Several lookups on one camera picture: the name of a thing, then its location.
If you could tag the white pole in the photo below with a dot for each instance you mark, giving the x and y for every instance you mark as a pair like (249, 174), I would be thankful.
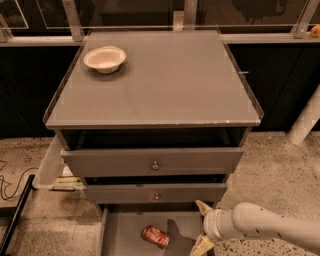
(306, 120)

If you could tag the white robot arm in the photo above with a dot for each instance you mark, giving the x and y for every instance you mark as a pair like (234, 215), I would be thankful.
(251, 221)

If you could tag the white paper bowl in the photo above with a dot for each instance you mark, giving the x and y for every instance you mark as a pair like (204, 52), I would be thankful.
(105, 60)

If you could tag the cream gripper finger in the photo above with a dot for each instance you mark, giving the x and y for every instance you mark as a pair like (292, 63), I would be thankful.
(203, 207)
(202, 245)

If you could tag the grey top drawer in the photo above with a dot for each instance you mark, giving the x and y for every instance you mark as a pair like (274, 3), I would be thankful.
(152, 162)

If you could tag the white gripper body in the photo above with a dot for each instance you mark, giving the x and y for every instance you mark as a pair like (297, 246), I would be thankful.
(210, 224)

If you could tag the orange fruit on ledge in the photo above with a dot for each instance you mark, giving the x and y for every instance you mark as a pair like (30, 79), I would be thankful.
(315, 31)

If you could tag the red coke can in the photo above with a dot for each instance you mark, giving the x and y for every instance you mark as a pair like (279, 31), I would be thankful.
(155, 236)

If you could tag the black metal bar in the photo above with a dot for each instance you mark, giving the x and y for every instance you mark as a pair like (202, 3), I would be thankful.
(14, 216)

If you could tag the grey open bottom drawer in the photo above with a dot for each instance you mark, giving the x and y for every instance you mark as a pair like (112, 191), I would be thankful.
(122, 227)

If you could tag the grey drawer cabinet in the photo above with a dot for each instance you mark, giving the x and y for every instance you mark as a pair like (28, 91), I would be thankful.
(174, 90)

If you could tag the metal railing frame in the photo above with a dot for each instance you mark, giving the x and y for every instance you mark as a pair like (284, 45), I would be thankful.
(29, 22)

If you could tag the grey middle drawer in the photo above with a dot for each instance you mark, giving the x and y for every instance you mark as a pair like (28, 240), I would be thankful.
(155, 193)

